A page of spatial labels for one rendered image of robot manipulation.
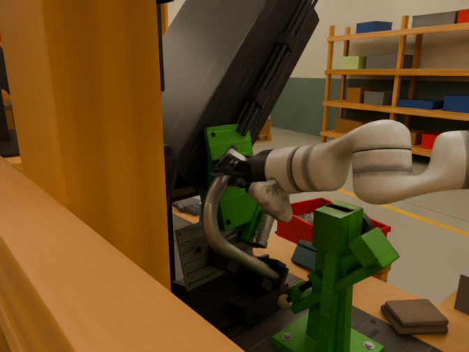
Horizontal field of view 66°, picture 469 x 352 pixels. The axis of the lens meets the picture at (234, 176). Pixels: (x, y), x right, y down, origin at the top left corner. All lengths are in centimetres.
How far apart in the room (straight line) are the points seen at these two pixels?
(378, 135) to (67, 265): 36
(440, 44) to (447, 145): 634
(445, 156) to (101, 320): 40
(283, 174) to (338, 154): 9
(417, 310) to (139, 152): 66
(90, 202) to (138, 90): 10
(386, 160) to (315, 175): 10
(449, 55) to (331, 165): 625
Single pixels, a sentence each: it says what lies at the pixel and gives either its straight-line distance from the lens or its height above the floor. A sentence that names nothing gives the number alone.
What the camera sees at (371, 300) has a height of 90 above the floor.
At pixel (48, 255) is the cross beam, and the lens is 24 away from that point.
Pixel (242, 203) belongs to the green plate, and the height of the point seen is 111.
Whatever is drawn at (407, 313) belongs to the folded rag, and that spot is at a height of 93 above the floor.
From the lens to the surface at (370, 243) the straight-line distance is 57.
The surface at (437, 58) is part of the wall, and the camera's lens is 681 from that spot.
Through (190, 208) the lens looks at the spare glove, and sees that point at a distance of 127.
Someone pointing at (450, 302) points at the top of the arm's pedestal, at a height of 85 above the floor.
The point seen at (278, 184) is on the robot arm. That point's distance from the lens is 55.
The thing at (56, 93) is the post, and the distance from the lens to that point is 29.
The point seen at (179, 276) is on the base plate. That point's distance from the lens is 92.
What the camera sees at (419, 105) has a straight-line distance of 628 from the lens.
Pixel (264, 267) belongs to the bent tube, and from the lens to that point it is 76.
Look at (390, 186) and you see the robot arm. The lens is 46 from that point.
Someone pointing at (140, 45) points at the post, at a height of 140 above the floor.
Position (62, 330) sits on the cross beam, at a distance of 18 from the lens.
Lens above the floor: 138
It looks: 16 degrees down
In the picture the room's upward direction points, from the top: straight up
